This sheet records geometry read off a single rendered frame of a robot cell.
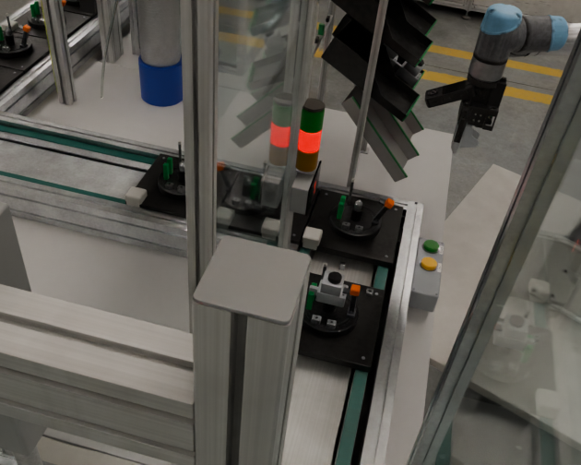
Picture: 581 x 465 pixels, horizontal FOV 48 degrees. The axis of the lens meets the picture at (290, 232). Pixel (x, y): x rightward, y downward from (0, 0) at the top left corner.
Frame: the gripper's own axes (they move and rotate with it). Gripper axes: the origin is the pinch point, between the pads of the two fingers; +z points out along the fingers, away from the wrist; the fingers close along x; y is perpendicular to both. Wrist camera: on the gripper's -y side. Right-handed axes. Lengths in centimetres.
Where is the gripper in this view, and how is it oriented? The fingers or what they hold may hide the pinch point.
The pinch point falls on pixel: (452, 148)
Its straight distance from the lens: 164.7
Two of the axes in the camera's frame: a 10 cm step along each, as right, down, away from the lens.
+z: -0.9, 7.4, 6.6
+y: 9.7, 2.2, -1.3
